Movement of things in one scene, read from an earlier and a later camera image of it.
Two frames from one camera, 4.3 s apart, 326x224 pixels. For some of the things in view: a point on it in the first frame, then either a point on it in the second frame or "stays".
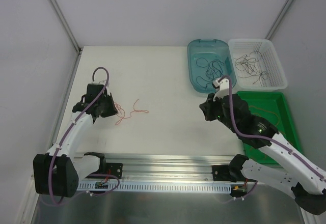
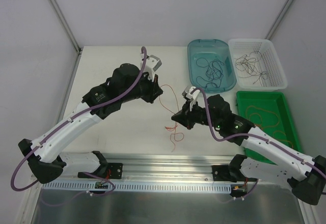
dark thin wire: (214, 71) stays
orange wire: (137, 110) -> (178, 136)
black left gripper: (106, 106) -> (154, 89)
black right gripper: (210, 109) -> (189, 115)
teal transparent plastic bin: (209, 60) stays
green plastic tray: (273, 107) stays
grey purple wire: (214, 70) stays
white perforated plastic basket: (256, 64) stays
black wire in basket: (244, 63) stays
